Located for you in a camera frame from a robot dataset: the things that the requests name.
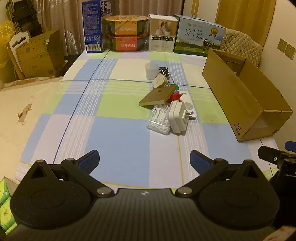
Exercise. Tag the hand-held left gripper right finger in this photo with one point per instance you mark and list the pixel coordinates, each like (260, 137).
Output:
(200, 161)

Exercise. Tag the clear cotton swab box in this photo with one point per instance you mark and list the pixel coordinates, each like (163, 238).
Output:
(158, 120)

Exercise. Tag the cream tape roll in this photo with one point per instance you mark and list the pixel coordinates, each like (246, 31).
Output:
(160, 81)

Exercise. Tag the checked pastel tablecloth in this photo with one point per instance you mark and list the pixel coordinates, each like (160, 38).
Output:
(115, 143)

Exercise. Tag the red cat toy figure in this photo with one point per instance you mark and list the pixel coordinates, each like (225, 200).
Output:
(174, 96)

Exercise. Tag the white product box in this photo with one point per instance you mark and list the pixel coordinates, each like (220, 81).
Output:
(161, 34)

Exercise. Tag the white power adapter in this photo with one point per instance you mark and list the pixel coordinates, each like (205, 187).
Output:
(178, 118)

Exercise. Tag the black binder clip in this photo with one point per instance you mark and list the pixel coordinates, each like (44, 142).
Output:
(164, 70)

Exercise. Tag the thin square box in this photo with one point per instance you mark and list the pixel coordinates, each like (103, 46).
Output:
(157, 96)

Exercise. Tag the white remote control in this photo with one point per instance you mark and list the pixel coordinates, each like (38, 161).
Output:
(188, 106)

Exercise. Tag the light blue milk case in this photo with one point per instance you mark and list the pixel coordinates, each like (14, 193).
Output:
(196, 34)

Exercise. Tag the green round lid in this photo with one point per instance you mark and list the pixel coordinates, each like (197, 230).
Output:
(176, 87)

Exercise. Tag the cream printed bed sheet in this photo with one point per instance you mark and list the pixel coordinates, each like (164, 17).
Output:
(18, 104)

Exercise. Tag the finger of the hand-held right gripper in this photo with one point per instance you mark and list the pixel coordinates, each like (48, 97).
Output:
(268, 153)
(291, 146)

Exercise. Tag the black storage rack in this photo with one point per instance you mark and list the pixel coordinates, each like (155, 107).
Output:
(23, 16)

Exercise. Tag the tall blue milk carton box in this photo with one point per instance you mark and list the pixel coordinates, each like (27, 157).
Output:
(92, 27)

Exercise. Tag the green tissue packs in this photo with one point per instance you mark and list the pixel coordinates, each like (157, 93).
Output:
(5, 204)

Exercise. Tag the beige patterned curtain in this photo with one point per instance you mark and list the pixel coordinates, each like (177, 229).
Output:
(69, 18)

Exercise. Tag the beige wall socket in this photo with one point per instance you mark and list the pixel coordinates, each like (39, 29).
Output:
(291, 51)
(282, 45)

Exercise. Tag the brown cardboard box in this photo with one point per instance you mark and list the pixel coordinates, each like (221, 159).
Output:
(231, 92)

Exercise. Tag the orange black tray boxes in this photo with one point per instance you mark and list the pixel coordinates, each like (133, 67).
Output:
(126, 25)

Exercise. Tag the brown cardboard carton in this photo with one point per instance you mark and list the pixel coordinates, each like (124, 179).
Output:
(41, 58)

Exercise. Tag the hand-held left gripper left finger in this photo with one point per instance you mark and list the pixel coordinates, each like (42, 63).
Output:
(89, 160)

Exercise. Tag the red label noodle bowl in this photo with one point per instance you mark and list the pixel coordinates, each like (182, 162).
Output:
(126, 43)

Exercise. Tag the yellow plastic bag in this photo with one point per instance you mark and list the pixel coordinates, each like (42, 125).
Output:
(5, 46)

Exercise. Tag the clear plastic cup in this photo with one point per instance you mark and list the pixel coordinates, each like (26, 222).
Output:
(151, 70)

